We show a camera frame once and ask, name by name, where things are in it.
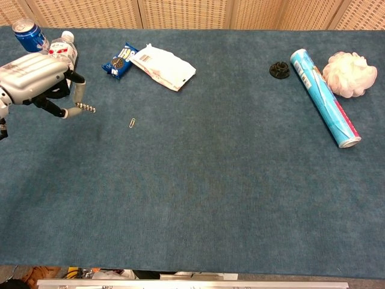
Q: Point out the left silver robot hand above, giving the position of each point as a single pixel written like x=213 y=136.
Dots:
x=33 y=78

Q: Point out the silver bead chain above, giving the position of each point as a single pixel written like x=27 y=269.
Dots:
x=87 y=107

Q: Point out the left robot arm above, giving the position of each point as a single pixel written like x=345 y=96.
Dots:
x=3 y=114

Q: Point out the small metal paperclip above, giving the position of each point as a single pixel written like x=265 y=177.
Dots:
x=132 y=122

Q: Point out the blue soda can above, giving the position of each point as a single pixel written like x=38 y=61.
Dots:
x=28 y=36

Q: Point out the clear plastic water bottle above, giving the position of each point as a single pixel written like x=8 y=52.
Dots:
x=64 y=49

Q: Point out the blue Oreo cookie pack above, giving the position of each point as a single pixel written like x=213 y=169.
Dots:
x=118 y=61

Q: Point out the white snack bag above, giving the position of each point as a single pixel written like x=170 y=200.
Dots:
x=164 y=67

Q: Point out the woven folding screen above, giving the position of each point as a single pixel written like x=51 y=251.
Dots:
x=192 y=13

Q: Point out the blue-green felt table mat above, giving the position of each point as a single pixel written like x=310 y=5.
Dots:
x=192 y=168

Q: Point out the black round plastic part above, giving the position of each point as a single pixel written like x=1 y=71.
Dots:
x=279 y=70

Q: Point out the blue plastic wrap tube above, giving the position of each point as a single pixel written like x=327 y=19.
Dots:
x=323 y=96

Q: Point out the pale pink bath pouf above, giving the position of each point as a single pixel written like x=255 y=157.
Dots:
x=350 y=73

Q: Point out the aluminium profile rail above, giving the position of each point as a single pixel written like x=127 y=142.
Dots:
x=192 y=284

